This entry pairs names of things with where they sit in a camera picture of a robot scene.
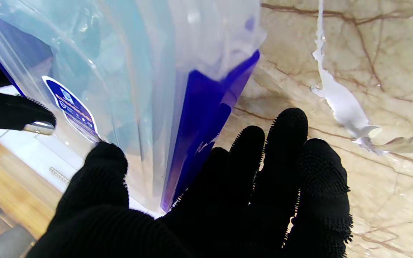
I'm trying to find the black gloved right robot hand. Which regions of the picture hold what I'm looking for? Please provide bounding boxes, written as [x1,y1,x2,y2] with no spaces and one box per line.
[0,39,57,136]

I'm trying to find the wooden kitchen countertop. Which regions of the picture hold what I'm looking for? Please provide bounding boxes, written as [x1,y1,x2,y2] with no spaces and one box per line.
[0,127,64,240]

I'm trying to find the white plastic strip scrap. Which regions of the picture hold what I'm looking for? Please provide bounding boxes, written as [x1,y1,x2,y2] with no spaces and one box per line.
[310,0,388,155]

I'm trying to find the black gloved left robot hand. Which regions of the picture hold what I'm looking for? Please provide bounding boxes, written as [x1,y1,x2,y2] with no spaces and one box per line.
[25,107,353,258]

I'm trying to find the grey lower kitchen cabinets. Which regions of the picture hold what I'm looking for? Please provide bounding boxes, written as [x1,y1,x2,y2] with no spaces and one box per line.
[0,84,164,219]

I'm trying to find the clear plastic crate blue handles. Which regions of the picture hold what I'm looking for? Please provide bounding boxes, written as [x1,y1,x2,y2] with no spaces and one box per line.
[0,0,267,212]

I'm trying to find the clear bubble film sheet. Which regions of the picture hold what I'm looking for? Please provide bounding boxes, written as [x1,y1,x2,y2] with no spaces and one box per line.
[0,0,178,180]

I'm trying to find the clear container lid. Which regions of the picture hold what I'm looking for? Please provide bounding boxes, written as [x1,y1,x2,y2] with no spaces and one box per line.
[0,0,228,212]

